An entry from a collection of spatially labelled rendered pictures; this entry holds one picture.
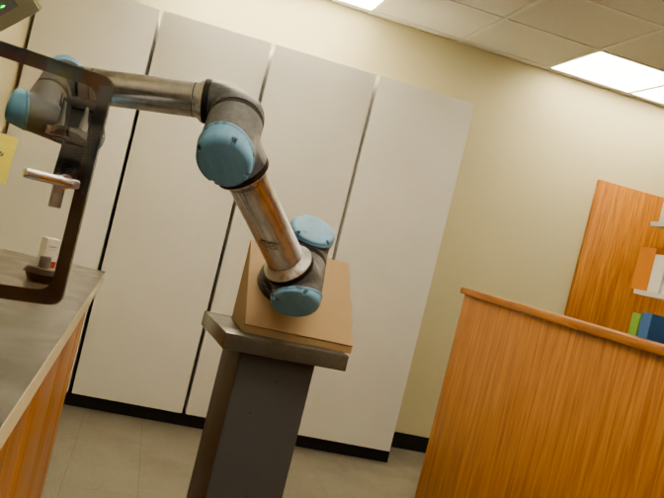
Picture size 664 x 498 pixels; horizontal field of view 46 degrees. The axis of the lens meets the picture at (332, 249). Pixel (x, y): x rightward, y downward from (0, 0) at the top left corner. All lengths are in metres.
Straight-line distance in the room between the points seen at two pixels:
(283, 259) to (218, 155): 0.32
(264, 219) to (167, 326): 2.80
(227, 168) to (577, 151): 4.20
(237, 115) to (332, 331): 0.69
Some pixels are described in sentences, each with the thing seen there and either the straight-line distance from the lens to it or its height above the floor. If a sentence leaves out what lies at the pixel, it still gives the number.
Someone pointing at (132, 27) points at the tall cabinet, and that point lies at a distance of 4.46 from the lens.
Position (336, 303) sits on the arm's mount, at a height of 1.05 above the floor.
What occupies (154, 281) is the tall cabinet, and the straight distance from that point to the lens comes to 4.39.
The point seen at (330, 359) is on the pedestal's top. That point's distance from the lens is 1.97.
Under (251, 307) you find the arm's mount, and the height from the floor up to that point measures 1.00.
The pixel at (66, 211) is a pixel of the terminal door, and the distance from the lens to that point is 1.40.
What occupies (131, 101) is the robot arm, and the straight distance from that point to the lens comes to 1.73.
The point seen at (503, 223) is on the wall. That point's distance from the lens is 5.32.
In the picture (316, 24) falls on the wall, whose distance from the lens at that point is 5.03.
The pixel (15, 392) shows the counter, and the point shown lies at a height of 0.94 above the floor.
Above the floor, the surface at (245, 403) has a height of 0.77.
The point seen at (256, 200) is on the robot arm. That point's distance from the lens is 1.64.
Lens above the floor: 1.21
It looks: 1 degrees down
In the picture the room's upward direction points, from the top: 14 degrees clockwise
